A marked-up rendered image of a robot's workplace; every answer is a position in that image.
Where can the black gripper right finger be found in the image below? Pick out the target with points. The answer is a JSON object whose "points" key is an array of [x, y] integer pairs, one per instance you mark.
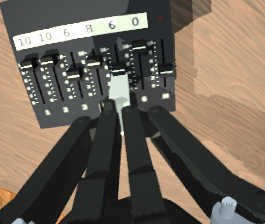
{"points": [[224, 197]]}

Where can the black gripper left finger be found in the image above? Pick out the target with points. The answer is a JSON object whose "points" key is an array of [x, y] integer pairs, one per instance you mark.
{"points": [[45, 194]]}

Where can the black lighting desk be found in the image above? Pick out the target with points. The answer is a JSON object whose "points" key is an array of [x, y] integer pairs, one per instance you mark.
{"points": [[88, 40]]}

